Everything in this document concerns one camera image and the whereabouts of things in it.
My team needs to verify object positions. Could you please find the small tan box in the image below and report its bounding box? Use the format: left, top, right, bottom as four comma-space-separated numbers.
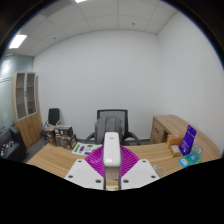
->
169, 144, 183, 158

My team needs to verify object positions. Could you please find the orange cardboard box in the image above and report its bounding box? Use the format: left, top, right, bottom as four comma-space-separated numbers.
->
165, 133, 184, 147

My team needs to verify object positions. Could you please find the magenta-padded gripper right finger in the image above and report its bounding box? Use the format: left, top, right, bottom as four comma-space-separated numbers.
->
118, 145, 161, 191

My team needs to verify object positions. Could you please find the small black chair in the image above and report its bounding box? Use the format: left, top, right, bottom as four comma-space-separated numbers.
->
40, 107, 62, 139

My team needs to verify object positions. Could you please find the black sofa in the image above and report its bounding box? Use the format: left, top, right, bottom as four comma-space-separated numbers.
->
0, 124, 29, 163

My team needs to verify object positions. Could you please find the black mesh office chair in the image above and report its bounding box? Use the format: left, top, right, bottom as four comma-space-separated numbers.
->
84, 108, 142, 146

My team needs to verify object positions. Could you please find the small blue box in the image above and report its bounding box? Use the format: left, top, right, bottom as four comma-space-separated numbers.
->
178, 157, 190, 168

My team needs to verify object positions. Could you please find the wooden side desk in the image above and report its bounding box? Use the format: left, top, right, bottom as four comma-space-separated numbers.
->
149, 114, 214, 148

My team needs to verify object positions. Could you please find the white printed paper sheet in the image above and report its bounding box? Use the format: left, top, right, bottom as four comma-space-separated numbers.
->
71, 142, 103, 157

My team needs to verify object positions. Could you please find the thin clear coiled wire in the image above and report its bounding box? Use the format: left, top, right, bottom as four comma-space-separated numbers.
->
191, 143, 205, 156

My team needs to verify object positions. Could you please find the green flat box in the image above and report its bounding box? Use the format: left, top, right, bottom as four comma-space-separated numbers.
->
184, 150, 203, 167

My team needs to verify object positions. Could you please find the large dark printed box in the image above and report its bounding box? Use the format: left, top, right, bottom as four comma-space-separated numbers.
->
54, 133, 78, 150

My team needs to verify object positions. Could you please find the wooden glass-door cabinet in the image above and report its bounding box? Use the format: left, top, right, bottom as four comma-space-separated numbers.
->
11, 71, 44, 149

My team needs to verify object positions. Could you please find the flat dark printed box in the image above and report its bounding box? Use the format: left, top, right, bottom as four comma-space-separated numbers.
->
54, 125, 74, 138

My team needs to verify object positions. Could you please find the grey backpack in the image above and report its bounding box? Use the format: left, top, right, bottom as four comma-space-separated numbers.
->
94, 115, 124, 145

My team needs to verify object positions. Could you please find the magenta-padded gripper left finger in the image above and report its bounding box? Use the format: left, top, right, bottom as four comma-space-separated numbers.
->
64, 146, 107, 191

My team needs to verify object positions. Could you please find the white charger block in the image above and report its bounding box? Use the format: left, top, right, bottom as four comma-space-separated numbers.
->
102, 131, 121, 181

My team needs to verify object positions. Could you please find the purple standing card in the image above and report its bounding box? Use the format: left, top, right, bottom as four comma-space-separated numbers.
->
178, 124, 198, 157

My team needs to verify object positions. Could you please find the small brown cardboard box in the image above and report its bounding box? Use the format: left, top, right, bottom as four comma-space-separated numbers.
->
46, 128, 57, 146

